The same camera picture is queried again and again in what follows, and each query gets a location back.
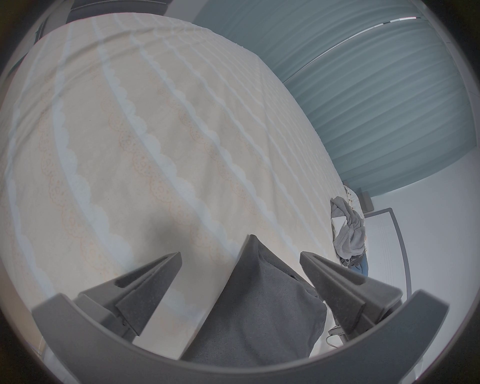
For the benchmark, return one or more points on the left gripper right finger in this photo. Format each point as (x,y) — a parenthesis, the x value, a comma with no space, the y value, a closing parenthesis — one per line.
(333,294)

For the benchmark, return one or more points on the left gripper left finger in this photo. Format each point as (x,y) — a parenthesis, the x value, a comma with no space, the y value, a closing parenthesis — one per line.
(150,296)

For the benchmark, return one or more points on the black T-shirt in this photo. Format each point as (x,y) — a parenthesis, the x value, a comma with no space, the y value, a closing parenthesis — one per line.
(258,311)

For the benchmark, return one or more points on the pile of clothes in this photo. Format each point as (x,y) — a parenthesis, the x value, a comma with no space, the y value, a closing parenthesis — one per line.
(350,236)

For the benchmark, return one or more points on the bed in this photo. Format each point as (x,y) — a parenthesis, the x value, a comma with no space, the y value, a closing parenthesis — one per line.
(150,131)

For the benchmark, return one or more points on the grey bedside table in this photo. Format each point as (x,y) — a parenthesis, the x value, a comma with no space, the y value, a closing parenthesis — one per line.
(365,200)

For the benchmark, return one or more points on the white printed pillow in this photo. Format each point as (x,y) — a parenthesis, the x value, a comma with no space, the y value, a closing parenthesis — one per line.
(350,195)

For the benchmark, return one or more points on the blue-green curtain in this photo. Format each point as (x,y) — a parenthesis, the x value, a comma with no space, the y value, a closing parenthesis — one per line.
(300,33)
(393,112)

